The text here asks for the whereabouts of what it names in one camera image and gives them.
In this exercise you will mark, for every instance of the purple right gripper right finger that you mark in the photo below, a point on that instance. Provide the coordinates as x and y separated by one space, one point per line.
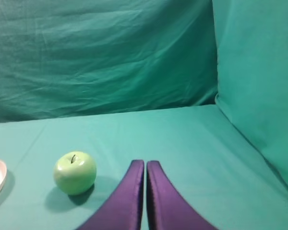
166 208

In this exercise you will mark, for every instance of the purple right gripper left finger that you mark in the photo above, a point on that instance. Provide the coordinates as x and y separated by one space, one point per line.
124 208

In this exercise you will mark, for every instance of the green apple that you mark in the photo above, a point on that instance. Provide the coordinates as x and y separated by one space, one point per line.
75 172

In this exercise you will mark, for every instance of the green table cloth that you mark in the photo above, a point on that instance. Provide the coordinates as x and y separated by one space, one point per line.
209 162

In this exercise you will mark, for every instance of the green backdrop cloth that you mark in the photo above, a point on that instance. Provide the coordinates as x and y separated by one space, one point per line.
61 58

